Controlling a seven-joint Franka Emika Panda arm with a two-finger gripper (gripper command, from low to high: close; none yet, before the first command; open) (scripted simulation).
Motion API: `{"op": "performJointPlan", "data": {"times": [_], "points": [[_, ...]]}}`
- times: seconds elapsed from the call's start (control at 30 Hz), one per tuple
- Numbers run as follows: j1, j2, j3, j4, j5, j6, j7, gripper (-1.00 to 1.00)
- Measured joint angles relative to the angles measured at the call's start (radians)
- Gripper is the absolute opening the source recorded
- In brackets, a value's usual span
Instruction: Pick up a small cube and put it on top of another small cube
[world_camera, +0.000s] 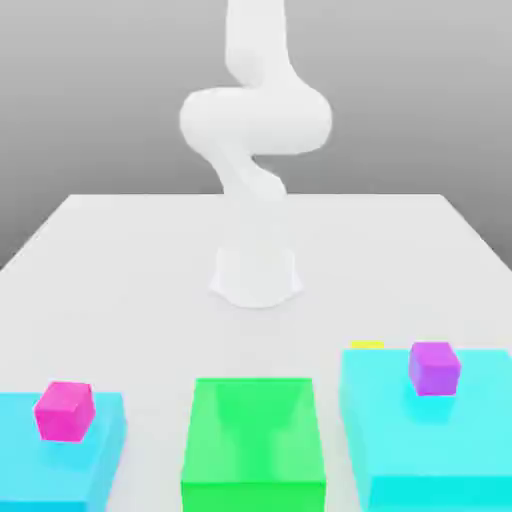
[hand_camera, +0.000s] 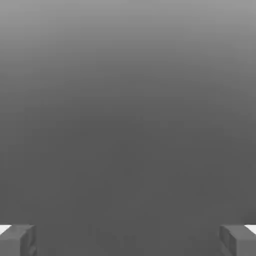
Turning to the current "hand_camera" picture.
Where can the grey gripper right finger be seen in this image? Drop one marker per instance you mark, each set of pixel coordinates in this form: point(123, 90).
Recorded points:
point(239, 241)

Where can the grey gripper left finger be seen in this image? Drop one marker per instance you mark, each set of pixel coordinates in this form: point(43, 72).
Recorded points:
point(17, 241)

